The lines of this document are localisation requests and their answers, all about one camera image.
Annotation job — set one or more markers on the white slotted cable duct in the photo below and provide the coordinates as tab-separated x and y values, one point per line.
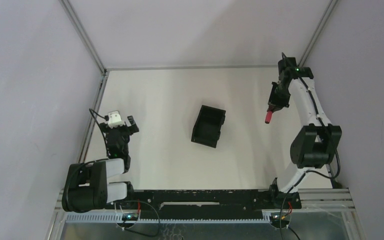
112	217

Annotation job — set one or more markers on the controller board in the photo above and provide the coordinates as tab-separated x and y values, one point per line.
129	217
274	218

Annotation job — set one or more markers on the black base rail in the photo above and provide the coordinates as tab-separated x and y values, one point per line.
213	204

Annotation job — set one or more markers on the red handled screwdriver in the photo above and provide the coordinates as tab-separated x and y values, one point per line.
268	116

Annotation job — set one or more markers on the aluminium frame front beam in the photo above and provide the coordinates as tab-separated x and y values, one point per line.
310	198

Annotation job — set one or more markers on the black plastic bin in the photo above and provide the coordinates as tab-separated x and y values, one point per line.
207	128

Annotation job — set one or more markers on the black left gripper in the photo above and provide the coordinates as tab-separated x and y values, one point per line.
121	129

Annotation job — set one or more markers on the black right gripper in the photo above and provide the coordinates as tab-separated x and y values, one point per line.
275	104

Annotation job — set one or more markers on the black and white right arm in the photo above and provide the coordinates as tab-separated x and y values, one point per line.
317	141

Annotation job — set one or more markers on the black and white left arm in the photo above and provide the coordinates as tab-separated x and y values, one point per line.
88	185

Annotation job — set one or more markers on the left controller board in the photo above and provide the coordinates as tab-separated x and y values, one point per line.
129	217

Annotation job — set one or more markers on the right controller board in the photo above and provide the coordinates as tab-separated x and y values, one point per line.
274	218

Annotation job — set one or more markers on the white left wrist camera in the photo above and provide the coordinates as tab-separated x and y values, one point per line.
115	119

